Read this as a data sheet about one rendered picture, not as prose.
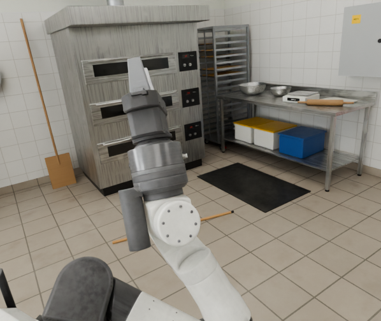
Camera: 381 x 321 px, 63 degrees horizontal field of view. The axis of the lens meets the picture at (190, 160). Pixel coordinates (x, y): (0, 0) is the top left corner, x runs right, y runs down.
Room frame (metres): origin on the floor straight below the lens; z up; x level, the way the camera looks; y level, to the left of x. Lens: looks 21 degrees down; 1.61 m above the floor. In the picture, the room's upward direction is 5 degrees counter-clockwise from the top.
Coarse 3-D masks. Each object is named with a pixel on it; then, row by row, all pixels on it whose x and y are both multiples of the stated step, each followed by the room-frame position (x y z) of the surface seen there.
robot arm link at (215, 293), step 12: (216, 276) 0.39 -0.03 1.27; (192, 288) 0.38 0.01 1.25; (204, 288) 0.38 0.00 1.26; (216, 288) 0.38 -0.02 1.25; (228, 288) 0.39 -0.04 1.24; (204, 300) 0.37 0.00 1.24; (216, 300) 0.37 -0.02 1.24; (228, 300) 0.38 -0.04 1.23; (240, 300) 0.39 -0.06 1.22; (204, 312) 0.37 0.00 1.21; (216, 312) 0.37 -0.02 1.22; (228, 312) 0.36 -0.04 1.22; (240, 312) 0.37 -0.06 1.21
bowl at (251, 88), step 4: (240, 84) 4.50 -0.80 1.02; (244, 84) 4.55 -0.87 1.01; (248, 84) 4.56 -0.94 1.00; (252, 84) 4.56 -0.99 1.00; (256, 84) 4.54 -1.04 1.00; (260, 84) 4.50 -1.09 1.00; (264, 84) 4.41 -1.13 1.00; (240, 88) 4.33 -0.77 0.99; (244, 88) 4.26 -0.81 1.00; (248, 88) 4.22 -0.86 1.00; (252, 88) 4.20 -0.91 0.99; (256, 88) 4.20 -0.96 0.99; (260, 88) 4.21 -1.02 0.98; (264, 88) 4.28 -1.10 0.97; (244, 92) 4.31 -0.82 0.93; (248, 92) 4.25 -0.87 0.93; (252, 92) 4.23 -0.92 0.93; (256, 92) 4.23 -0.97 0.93; (260, 92) 4.26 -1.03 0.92
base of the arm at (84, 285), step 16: (64, 272) 0.44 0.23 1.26; (80, 272) 0.44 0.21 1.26; (96, 272) 0.44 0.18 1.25; (64, 288) 0.41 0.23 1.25; (80, 288) 0.42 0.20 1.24; (96, 288) 0.42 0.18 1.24; (112, 288) 0.43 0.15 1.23; (48, 304) 0.39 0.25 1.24; (64, 304) 0.39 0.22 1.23; (80, 304) 0.39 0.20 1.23; (96, 304) 0.40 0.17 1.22; (48, 320) 0.37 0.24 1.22; (64, 320) 0.37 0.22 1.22; (80, 320) 0.37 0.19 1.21; (96, 320) 0.38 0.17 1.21
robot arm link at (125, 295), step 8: (120, 280) 0.47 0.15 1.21; (120, 288) 0.44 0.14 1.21; (128, 288) 0.45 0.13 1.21; (112, 296) 0.44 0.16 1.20; (120, 296) 0.42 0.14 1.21; (128, 296) 0.43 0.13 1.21; (136, 296) 0.43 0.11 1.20; (112, 304) 0.41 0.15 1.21; (120, 304) 0.41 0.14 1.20; (128, 304) 0.41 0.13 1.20; (112, 312) 0.40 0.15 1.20; (120, 312) 0.40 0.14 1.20; (128, 312) 0.40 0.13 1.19; (112, 320) 0.39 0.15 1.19; (120, 320) 0.39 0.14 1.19
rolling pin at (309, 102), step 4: (308, 100) 3.36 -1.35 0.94; (312, 100) 3.34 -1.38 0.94; (316, 100) 3.32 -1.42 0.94; (320, 100) 3.30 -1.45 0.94; (324, 100) 3.28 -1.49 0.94; (328, 100) 3.27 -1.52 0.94; (332, 100) 3.25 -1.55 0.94; (336, 100) 3.23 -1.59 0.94; (340, 100) 3.21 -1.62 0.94; (308, 104) 3.36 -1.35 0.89; (312, 104) 3.34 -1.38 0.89; (316, 104) 3.32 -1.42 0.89; (320, 104) 3.30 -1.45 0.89; (324, 104) 3.28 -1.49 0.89; (328, 104) 3.26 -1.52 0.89; (332, 104) 3.24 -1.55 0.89; (336, 104) 3.21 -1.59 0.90; (340, 104) 3.20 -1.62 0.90
